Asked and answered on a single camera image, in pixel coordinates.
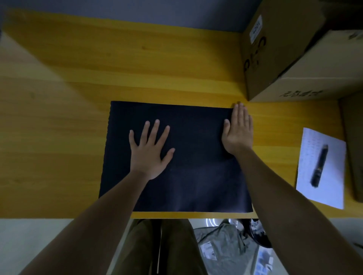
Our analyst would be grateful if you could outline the black pen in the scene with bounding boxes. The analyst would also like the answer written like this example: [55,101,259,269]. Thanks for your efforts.
[310,144,329,187]

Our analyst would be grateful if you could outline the person's left hand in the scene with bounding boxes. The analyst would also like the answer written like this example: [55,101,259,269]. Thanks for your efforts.
[129,119,176,181]

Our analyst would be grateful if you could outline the large printed cardboard box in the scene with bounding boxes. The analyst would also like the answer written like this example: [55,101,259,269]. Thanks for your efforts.
[339,90,363,203]

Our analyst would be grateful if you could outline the person's right hand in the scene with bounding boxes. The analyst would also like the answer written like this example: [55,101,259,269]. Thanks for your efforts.
[222,102,254,156]

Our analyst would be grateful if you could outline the person's right forearm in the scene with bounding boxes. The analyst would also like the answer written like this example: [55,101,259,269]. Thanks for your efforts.
[234,146,363,275]

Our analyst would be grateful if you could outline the white paper sheet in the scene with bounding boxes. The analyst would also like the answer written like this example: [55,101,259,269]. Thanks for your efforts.
[296,127,347,210]

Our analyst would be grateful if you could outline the white blue packet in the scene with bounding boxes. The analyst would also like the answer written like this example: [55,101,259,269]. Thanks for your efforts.
[252,246,275,275]

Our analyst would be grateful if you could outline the yellow wooden table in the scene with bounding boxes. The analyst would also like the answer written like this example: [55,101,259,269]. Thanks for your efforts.
[0,8,363,220]

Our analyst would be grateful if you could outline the olive trousers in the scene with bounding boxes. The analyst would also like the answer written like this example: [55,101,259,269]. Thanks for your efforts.
[106,218,209,275]

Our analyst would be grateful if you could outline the grey plastic bag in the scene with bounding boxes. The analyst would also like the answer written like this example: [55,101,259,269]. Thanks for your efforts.
[194,219,260,275]

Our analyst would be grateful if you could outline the person's left forearm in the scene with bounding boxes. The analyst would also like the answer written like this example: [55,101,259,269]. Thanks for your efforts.
[18,169,149,275]

